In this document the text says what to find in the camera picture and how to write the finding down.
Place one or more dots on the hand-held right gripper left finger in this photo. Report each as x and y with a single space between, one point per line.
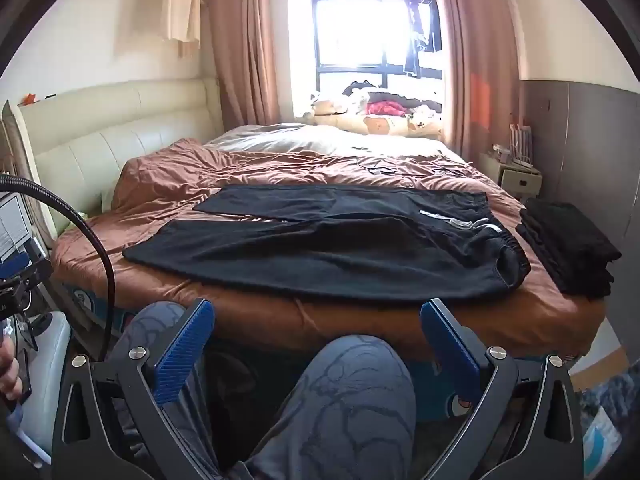
185 355

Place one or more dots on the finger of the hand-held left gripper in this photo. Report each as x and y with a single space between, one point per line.
20 266

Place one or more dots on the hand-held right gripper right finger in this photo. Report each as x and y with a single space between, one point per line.
450 355

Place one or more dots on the black pants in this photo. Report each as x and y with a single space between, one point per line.
325 250

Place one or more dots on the person's left hand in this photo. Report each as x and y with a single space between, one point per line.
9 375

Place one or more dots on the brown fleece blanket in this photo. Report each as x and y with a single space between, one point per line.
450 310

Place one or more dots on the blue cartoon print mattress cover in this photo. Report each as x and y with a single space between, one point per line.
90 305

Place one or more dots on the cream padded headboard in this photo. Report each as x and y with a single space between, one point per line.
100 135

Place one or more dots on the small orange toy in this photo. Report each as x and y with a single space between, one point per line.
30 98

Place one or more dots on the blue patterned rug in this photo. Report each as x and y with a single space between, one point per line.
600 400

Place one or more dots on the stack of folded black clothes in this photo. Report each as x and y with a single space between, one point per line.
570 250

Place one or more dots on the white nightstand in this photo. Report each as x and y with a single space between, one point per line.
520 180

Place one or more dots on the brown crinkled quilt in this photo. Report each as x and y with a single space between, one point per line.
250 170

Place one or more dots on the white slatted rack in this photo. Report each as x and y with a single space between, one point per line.
521 140

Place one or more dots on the white pillow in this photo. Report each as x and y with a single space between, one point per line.
300 140

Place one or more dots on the bear print bolster pillow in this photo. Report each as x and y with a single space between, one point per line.
350 122

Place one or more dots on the red cloth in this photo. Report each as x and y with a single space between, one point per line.
387 108

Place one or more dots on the black white frilly cloth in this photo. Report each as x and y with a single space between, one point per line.
385 92

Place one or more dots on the cream hanging cloth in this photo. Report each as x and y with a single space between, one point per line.
182 5

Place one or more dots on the tan plush toy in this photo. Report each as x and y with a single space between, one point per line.
325 105

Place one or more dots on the pink curtain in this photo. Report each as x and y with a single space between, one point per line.
245 35
475 35

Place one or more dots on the black framed window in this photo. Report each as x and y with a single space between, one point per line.
360 30

